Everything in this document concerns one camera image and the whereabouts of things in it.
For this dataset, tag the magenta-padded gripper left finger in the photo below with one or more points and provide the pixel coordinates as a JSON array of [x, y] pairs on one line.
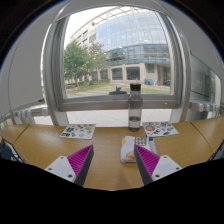
[[78, 161]]

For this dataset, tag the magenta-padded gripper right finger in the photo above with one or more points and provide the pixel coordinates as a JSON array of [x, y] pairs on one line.
[[148, 161]]

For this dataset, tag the white towel with cartoon print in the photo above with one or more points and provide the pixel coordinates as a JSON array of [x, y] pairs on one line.
[[128, 150]]

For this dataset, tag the sticker sheet with green stickers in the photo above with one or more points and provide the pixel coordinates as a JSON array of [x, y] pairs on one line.
[[78, 131]]

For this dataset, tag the sticker sheet with red stickers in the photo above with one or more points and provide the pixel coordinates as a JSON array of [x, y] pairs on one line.
[[160, 129]]

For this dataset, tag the clear bottle with black cap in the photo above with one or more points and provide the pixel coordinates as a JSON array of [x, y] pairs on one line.
[[135, 110]]

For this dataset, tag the group of grey chairs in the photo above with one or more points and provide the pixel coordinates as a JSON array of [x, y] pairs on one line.
[[6, 151]]

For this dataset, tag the green tree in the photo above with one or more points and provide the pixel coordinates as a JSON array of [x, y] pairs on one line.
[[80, 60]]

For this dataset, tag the glass-fronted building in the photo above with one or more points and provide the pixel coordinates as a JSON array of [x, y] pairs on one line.
[[133, 40]]

